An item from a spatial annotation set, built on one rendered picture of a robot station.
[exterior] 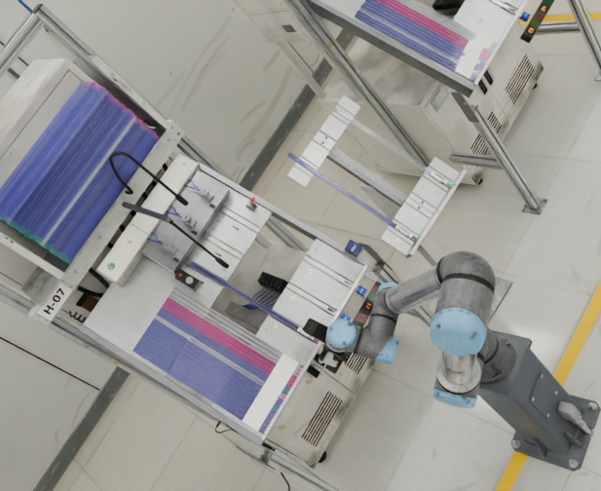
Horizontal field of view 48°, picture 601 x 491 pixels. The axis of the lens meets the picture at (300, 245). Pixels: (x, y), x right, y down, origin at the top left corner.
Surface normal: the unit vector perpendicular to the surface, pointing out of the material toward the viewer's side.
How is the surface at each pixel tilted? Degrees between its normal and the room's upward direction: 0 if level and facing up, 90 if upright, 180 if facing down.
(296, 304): 43
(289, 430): 90
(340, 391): 90
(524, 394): 90
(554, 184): 0
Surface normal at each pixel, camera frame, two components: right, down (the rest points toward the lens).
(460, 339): -0.33, 0.77
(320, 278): 0.00, -0.25
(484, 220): -0.58, -0.53
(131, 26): 0.62, 0.19
